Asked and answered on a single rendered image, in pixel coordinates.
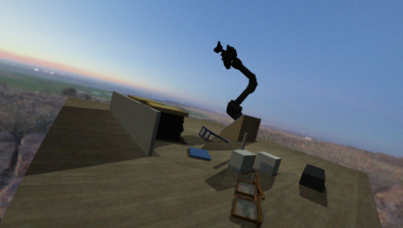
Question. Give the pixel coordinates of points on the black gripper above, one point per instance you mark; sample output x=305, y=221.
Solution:
x=226, y=55

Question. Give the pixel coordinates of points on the grey flat panel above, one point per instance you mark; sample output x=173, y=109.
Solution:
x=139, y=120

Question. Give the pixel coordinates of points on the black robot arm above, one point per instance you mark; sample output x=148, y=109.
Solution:
x=234, y=109

